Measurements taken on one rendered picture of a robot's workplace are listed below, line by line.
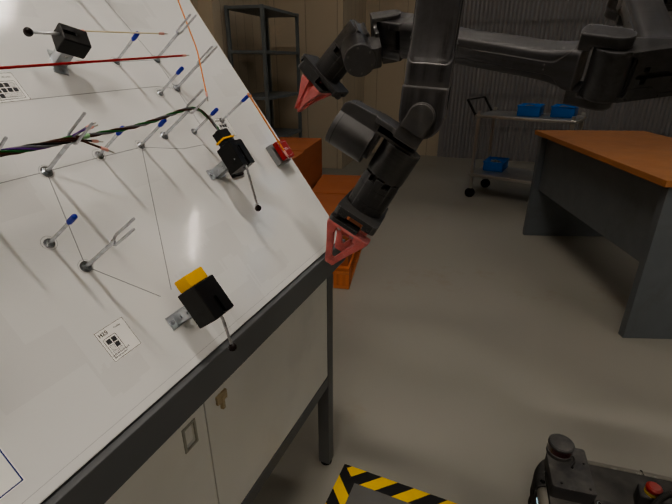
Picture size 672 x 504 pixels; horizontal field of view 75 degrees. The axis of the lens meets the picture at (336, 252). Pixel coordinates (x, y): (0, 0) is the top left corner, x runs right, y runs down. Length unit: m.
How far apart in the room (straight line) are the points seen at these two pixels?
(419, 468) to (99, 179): 1.40
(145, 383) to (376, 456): 1.20
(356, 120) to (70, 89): 0.52
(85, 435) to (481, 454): 1.45
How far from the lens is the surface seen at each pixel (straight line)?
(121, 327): 0.73
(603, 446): 2.07
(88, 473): 0.67
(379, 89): 7.04
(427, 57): 0.59
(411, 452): 1.81
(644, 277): 2.64
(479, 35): 0.86
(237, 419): 1.01
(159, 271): 0.80
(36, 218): 0.76
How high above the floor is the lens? 1.32
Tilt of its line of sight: 23 degrees down
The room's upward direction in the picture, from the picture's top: straight up
